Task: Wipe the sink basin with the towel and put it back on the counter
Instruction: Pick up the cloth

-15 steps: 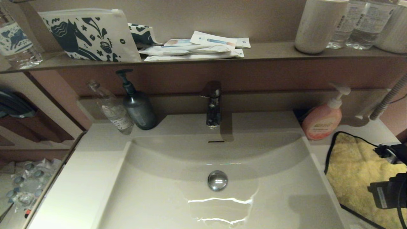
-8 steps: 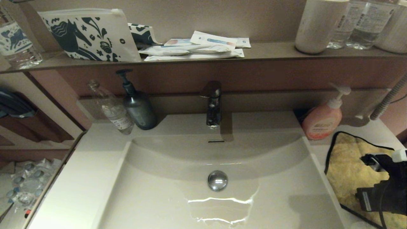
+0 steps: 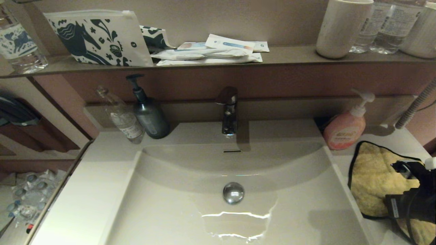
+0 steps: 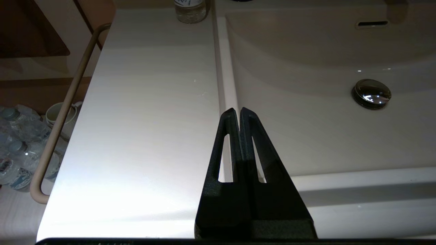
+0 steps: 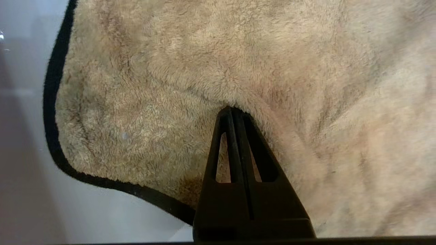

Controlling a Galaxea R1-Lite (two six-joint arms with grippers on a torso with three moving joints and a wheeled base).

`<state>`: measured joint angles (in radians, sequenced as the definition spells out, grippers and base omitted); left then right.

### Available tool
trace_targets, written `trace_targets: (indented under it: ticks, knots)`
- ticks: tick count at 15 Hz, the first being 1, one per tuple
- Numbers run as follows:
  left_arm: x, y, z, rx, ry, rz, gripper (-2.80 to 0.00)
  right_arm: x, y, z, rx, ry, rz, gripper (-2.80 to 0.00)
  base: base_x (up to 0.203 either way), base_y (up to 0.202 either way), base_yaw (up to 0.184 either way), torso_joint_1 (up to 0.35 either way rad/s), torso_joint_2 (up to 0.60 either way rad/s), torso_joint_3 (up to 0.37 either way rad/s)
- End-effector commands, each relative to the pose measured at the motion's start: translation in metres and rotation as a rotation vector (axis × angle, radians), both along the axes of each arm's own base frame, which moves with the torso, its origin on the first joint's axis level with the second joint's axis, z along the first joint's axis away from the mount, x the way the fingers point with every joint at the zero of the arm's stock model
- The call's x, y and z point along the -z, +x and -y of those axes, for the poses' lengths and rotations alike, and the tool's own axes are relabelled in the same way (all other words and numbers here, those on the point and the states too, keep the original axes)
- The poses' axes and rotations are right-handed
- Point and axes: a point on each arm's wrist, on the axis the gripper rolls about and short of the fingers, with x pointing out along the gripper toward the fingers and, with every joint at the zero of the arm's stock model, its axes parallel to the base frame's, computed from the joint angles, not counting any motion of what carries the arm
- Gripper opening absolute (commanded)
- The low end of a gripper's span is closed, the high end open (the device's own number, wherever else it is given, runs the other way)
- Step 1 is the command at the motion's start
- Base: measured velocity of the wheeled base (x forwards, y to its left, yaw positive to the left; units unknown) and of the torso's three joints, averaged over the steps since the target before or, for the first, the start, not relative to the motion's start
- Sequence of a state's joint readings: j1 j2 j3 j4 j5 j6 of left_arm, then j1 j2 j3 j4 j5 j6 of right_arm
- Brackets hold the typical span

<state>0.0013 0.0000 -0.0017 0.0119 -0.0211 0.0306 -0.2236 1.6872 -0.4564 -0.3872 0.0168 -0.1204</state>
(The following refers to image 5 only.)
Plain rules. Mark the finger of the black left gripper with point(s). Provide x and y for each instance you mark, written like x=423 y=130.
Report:
x=276 y=207
x=221 y=211

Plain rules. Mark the yellow cloth with black trim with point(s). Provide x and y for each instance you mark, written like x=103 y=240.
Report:
x=272 y=68

